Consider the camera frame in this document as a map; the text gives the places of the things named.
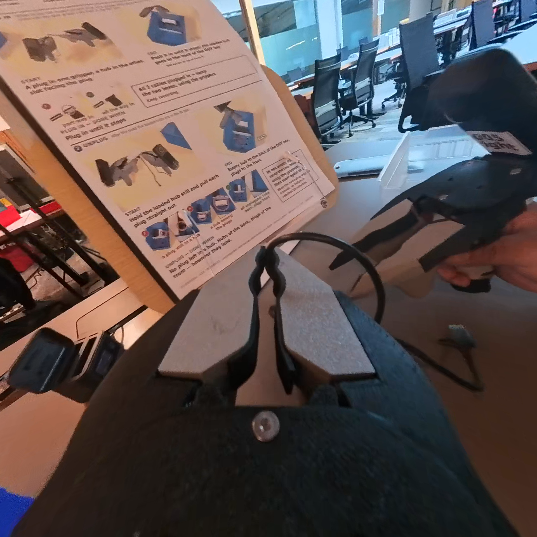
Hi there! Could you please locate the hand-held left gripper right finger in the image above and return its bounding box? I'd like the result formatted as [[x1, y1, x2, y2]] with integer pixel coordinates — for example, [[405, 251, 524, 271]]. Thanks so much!
[[268, 248, 376, 395]]

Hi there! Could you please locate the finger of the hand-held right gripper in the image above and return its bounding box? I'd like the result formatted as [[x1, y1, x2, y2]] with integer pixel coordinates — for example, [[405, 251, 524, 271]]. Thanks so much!
[[364, 219, 466, 299], [328, 200, 421, 271]]

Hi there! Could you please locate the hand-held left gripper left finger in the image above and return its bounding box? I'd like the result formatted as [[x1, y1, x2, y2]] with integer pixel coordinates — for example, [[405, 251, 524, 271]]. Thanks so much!
[[159, 248, 268, 394]]

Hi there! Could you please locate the dark grey usb hub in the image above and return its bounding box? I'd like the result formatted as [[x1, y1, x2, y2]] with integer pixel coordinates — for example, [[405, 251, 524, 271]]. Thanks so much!
[[256, 232, 484, 394]]

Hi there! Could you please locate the person's right hand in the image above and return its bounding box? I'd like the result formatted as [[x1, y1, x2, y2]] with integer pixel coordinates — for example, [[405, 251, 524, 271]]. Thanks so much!
[[436, 210, 537, 294]]

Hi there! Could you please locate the black device with screen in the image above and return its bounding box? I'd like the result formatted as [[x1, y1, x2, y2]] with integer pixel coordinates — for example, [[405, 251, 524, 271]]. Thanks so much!
[[71, 331, 125, 381]]

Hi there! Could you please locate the black office chair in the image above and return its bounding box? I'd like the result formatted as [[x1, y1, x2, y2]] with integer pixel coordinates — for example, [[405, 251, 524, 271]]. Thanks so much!
[[312, 55, 343, 144], [342, 40, 381, 129], [398, 13, 442, 127]]

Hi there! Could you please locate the printed instruction sheet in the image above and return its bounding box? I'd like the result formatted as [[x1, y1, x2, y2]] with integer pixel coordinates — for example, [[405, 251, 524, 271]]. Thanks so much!
[[0, 0, 336, 299]]

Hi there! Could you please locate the red storage bin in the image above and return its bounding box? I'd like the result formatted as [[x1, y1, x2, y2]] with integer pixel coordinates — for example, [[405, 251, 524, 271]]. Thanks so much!
[[0, 197, 64, 270]]

